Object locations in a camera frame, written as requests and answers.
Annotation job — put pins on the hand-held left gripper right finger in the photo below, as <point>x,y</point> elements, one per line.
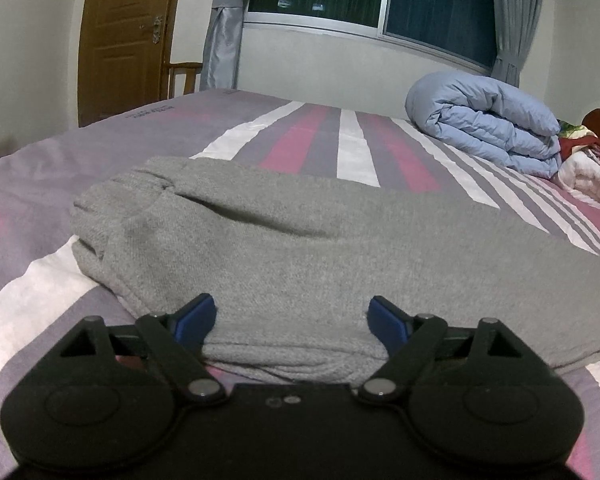
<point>387,321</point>

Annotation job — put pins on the sliding window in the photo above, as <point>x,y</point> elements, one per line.
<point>430,5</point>

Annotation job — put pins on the striped bed sheet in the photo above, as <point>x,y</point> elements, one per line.
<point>30,230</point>

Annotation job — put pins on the wooden chair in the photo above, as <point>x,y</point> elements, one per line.
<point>182,80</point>

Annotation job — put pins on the stack of folded clothes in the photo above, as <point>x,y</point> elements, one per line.
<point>587,142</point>

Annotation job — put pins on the grey pants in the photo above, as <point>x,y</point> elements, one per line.
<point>290,255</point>

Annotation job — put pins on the folded white blanket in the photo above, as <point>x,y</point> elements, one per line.
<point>592,180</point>

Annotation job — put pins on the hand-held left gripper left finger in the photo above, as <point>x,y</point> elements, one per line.
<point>197,319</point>

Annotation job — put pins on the grey curtain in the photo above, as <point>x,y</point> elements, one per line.
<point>515,15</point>
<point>222,45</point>

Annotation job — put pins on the brown wooden door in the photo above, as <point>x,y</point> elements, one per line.
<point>125,40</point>

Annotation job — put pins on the folded light blue duvet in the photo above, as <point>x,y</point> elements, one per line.
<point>485,120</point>

